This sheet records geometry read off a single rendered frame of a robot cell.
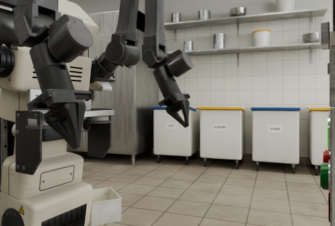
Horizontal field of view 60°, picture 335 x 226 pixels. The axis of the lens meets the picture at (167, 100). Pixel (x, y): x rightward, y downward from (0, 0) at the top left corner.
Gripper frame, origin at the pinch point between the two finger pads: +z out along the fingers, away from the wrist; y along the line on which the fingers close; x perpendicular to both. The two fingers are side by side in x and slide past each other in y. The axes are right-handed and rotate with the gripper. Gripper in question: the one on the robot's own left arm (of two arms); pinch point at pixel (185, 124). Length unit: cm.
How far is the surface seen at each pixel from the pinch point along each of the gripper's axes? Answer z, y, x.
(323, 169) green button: 18, -44, -34
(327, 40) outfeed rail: 7, -54, -41
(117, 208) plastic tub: 18, 78, 114
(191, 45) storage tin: -142, 301, 85
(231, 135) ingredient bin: 0, 267, 80
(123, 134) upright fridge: -59, 218, 194
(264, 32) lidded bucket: -104, 313, -8
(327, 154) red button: 18, -34, -34
